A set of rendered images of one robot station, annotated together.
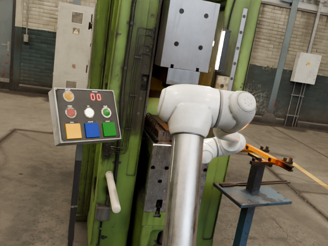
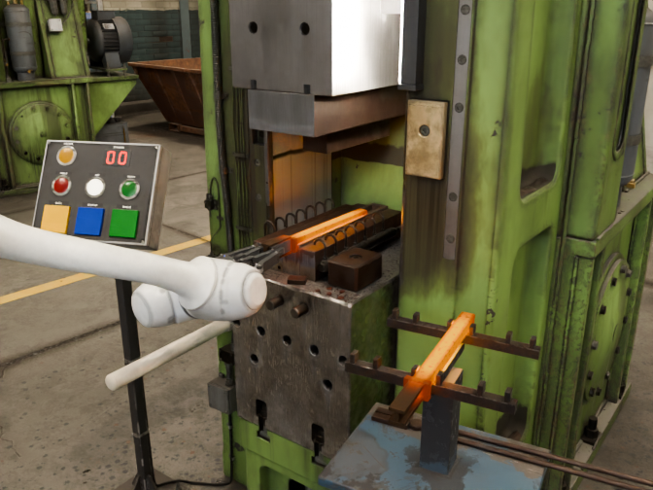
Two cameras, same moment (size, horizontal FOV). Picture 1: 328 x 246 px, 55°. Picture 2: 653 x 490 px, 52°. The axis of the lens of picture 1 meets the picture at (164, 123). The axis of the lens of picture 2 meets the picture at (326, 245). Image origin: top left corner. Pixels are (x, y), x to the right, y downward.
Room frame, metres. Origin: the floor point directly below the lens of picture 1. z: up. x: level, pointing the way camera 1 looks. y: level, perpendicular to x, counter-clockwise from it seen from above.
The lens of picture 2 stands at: (1.02, -1.39, 1.56)
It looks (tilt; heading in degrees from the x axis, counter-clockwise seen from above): 20 degrees down; 53
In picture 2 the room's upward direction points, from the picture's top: straight up
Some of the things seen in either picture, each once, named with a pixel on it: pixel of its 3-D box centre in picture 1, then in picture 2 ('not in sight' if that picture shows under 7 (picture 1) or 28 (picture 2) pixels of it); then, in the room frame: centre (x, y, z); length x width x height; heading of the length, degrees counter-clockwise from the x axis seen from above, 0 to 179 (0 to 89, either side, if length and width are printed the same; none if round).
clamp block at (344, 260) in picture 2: not in sight; (356, 268); (2.00, -0.22, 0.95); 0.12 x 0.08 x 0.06; 17
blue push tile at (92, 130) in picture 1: (91, 130); (89, 222); (1.55, 0.36, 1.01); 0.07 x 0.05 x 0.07; 132
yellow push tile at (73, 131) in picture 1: (72, 131); (55, 219); (1.49, 0.43, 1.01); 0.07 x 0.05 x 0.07; 132
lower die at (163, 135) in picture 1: (165, 126); (331, 234); (2.09, -0.01, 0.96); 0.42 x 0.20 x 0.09; 17
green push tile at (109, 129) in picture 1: (108, 129); (124, 224); (1.62, 0.28, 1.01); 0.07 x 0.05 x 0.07; 132
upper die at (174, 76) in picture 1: (173, 73); (332, 102); (2.09, -0.01, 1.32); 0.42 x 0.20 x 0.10; 17
